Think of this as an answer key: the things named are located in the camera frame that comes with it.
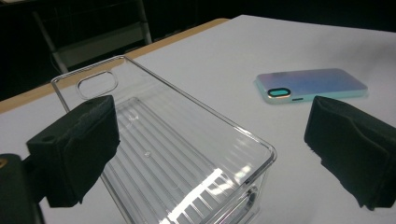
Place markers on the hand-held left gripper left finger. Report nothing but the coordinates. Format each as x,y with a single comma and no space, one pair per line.
74,149

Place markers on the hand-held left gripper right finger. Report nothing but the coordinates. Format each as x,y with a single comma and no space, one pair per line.
351,149

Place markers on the iridescent smartphone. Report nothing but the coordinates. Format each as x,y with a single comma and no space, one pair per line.
311,85

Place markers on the clear plastic storage bin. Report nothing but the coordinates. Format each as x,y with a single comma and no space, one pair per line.
186,149

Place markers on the grey metal stand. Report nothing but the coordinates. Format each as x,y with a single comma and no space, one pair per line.
93,40

